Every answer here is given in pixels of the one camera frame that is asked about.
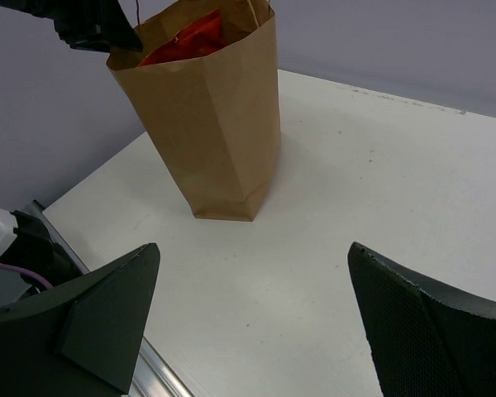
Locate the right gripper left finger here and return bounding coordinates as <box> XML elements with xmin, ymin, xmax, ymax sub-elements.
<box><xmin>0</xmin><ymin>243</ymin><xmax>160</xmax><ymax>396</ymax></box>

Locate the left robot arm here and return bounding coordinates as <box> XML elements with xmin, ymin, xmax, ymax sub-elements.
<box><xmin>0</xmin><ymin>0</ymin><xmax>143</xmax><ymax>293</ymax></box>

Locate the aluminium front rail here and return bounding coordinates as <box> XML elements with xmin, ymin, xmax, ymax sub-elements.
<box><xmin>24</xmin><ymin>200</ymin><xmax>193</xmax><ymax>397</ymax></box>

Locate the brown paper bag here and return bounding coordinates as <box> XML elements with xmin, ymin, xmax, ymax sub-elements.
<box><xmin>107</xmin><ymin>1</ymin><xmax>281</xmax><ymax>221</ymax></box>

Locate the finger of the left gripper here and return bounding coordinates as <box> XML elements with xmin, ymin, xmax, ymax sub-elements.
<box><xmin>54</xmin><ymin>1</ymin><xmax>143</xmax><ymax>52</ymax></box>

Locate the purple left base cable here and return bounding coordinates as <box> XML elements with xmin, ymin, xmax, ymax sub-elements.
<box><xmin>0</xmin><ymin>255</ymin><xmax>53</xmax><ymax>293</ymax></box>

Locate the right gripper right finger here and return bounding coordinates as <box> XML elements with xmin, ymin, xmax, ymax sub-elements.
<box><xmin>347</xmin><ymin>242</ymin><xmax>496</xmax><ymax>396</ymax></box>

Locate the red cassava chips bag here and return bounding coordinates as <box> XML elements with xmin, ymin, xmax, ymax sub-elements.
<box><xmin>138</xmin><ymin>9</ymin><xmax>227</xmax><ymax>67</ymax></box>

